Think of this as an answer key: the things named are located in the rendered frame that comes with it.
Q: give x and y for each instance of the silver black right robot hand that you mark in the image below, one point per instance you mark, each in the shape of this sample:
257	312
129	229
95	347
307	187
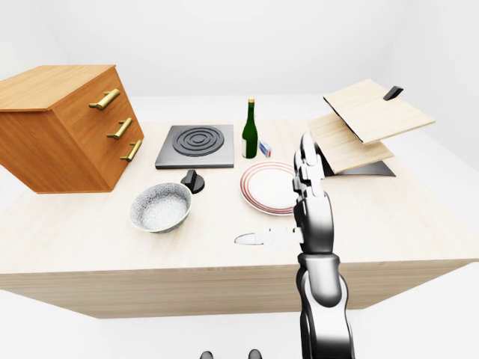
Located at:
316	220

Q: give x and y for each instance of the white plate with red rings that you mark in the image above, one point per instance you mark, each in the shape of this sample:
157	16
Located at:
267	188

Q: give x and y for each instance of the flat dark stove plate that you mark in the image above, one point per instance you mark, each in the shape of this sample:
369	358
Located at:
194	149

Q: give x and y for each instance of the patterned grey bowl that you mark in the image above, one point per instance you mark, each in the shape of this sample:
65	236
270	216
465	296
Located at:
161	209

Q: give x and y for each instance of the small printed box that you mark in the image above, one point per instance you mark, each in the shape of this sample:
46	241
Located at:
265	148

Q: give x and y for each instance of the green wine bottle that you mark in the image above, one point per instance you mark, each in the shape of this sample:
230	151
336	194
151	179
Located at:
249	140

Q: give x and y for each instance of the wooden two-shelf rack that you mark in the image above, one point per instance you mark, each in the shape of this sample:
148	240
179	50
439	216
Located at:
374	112

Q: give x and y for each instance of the round black stove knob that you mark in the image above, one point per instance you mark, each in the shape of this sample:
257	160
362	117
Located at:
194	181

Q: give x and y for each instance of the small dark rounded shape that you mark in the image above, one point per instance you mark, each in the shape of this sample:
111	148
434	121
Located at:
254	354
206	355

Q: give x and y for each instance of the wooden cabinet drawer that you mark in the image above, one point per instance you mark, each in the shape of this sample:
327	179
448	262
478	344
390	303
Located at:
112	170
75	113
96	146

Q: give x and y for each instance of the wooden cabinet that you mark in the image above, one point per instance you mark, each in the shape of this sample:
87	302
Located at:
30	142

